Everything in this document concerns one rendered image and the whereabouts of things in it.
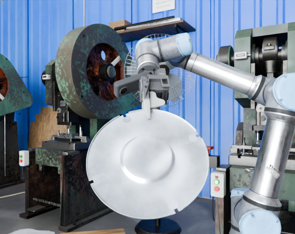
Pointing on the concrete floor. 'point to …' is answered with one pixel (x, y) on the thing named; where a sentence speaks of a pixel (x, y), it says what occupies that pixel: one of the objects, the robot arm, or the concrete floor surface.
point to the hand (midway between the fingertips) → (145, 117)
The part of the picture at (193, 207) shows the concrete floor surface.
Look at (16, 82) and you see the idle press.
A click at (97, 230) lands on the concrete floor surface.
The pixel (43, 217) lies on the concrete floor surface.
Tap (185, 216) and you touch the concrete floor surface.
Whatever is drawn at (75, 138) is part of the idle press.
